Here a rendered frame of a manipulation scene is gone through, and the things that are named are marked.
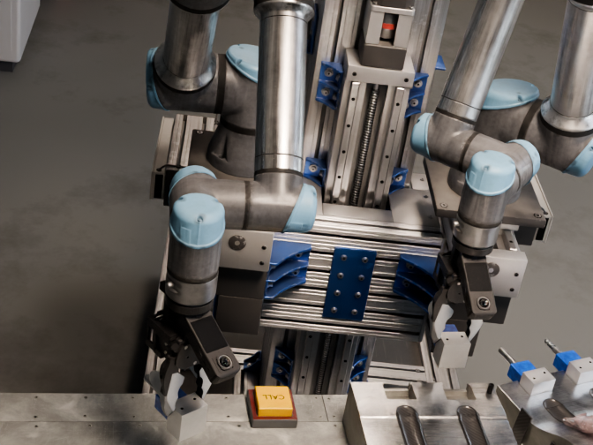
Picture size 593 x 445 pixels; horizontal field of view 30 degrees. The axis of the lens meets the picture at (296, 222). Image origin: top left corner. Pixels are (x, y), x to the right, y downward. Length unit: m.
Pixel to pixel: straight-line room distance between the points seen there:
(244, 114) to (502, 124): 0.50
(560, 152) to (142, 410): 0.91
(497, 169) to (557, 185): 2.93
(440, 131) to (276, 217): 0.41
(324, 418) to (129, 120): 2.81
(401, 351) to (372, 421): 1.31
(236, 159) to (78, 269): 1.61
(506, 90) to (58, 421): 1.04
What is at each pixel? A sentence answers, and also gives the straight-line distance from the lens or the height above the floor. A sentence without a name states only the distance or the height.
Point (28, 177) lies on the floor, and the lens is 4.19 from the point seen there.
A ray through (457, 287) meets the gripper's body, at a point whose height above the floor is 1.07.
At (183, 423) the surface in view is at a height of 0.94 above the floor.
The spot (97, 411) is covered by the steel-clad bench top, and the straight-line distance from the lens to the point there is 1.96.
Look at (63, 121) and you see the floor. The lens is 4.60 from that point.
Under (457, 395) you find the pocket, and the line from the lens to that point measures 2.01.
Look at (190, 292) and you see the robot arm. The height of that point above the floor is 1.18.
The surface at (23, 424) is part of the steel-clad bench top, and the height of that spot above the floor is 0.80.
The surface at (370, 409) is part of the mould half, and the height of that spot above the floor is 0.89.
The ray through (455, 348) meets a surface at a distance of 1.97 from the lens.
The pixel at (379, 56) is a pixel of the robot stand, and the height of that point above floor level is 1.28.
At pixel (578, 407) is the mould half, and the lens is 2.09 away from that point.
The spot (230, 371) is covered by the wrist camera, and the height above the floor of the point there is 1.08.
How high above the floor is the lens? 2.10
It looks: 31 degrees down
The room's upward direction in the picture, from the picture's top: 9 degrees clockwise
